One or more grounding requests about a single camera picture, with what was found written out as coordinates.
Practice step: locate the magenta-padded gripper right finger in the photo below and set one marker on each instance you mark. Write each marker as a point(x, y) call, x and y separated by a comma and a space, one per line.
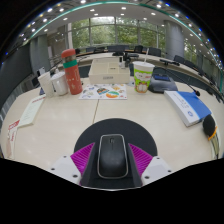
point(156, 166)

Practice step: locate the black mouse pad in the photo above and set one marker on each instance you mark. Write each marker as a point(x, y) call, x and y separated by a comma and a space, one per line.
point(116, 126)

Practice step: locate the white lidded mug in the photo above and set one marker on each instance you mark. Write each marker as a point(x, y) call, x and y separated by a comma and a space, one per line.
point(60, 84)

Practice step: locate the colourful printed sheet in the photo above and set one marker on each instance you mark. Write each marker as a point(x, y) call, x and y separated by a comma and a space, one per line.
point(103, 91)

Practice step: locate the black chairs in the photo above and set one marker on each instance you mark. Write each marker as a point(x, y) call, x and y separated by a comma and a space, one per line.
point(154, 51)

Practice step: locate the black computer mouse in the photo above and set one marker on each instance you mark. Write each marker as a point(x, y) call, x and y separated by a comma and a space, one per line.
point(112, 156)

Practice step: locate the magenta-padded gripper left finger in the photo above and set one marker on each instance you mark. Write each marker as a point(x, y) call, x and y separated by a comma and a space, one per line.
point(66, 166)

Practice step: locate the black conference desk unit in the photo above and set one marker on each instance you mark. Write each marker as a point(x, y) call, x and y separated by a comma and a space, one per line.
point(161, 83)

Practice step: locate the white paper document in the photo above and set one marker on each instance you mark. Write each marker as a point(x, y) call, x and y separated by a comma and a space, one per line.
point(30, 111)

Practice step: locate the white and blue book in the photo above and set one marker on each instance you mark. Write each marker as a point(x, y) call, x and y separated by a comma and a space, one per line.
point(188, 106)

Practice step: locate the red and white booklet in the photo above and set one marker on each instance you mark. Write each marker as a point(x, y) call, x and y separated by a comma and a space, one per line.
point(12, 133)

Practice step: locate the red bottle with green band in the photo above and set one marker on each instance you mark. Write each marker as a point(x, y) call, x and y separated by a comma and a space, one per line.
point(72, 75)

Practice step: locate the white cardboard box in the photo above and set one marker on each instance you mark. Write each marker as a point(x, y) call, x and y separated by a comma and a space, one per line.
point(108, 71)

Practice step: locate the ceiling lights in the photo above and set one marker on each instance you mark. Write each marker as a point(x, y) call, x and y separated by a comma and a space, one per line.
point(123, 8)

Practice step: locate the white paper cup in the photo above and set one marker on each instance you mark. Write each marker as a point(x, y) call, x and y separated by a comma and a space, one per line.
point(46, 84)

